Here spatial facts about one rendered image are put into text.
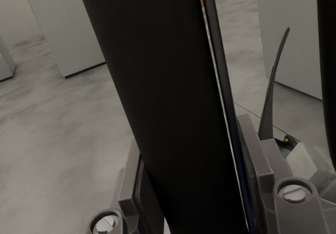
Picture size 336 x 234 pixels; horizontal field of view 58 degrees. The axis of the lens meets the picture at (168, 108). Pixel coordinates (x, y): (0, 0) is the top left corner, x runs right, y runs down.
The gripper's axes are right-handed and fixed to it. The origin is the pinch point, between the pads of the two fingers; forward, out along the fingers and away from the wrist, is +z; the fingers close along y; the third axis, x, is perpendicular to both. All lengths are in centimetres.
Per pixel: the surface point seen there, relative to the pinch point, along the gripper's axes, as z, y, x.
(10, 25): 1046, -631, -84
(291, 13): 262, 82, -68
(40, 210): 164, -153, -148
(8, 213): 168, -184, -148
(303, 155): 37, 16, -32
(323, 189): 32, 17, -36
